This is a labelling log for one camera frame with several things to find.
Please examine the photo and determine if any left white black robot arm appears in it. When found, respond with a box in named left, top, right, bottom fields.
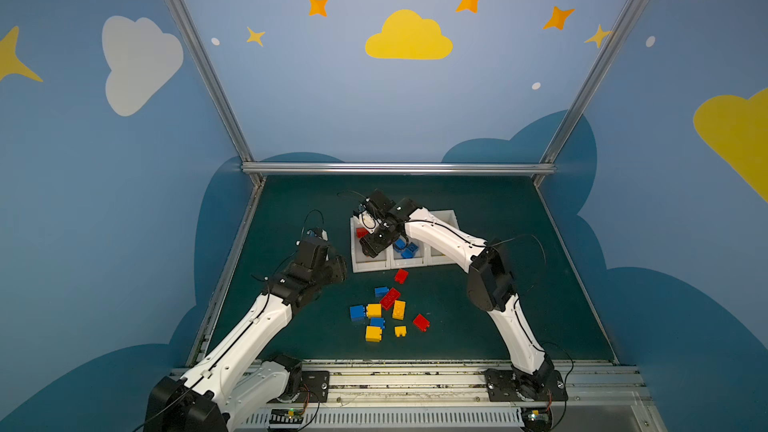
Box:
left=136, top=228, right=347, bottom=431

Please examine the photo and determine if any red lego brick lower right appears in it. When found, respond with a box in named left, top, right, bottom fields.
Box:
left=413, top=314, right=431, bottom=332

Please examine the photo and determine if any aluminium frame post right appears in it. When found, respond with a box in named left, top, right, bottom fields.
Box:
left=533, top=0, right=650, bottom=188

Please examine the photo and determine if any middle white bin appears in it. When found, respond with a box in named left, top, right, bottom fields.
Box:
left=388, top=222, right=425, bottom=270

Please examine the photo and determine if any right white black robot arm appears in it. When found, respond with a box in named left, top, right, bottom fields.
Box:
left=353, top=190, right=568, bottom=402

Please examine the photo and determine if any controller board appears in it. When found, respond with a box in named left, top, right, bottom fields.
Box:
left=266, top=408, right=305, bottom=431
left=521, top=408, right=553, bottom=432

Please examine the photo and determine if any right controller board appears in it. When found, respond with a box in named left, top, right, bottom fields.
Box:
left=521, top=408, right=553, bottom=432

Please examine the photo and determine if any left controller board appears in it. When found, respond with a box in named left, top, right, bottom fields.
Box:
left=266, top=408, right=305, bottom=431

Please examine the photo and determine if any red lego brick top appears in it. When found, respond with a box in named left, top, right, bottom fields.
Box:
left=394, top=269, right=408, bottom=284

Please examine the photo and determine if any yellow lego brick centre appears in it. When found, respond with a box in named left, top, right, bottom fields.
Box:
left=392, top=300, right=406, bottom=321

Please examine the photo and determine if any blue lego brick left large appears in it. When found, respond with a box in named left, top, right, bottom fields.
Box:
left=349, top=305, right=367, bottom=322

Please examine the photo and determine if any yellow lego brick left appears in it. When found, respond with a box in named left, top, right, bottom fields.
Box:
left=365, top=303, right=382, bottom=318

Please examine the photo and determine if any aluminium frame post left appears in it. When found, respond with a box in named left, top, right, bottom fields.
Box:
left=164, top=0, right=253, bottom=164

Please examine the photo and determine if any aluminium frame rail back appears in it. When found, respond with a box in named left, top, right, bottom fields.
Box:
left=241, top=162, right=556, bottom=176

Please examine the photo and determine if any small blue lego brick lower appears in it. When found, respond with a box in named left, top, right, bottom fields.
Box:
left=369, top=317, right=385, bottom=329

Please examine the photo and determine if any large yellow lego brick bottom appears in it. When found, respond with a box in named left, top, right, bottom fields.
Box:
left=365, top=326, right=383, bottom=343

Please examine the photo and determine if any aluminium frame post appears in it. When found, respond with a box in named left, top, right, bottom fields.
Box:
left=164, top=0, right=253, bottom=164
left=533, top=0, right=650, bottom=188

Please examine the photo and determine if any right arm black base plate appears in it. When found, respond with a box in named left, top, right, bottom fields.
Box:
left=483, top=368, right=568, bottom=402

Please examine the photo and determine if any left white bin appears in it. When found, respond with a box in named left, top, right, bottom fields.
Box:
left=349, top=216, right=392, bottom=273

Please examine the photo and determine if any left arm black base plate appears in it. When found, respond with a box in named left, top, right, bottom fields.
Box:
left=269, top=371, right=330, bottom=404

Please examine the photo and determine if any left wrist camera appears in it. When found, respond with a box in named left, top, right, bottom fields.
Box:
left=306, top=227, right=328, bottom=241

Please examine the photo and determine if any long red lego brick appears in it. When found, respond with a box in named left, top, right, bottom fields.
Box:
left=380, top=288, right=401, bottom=310

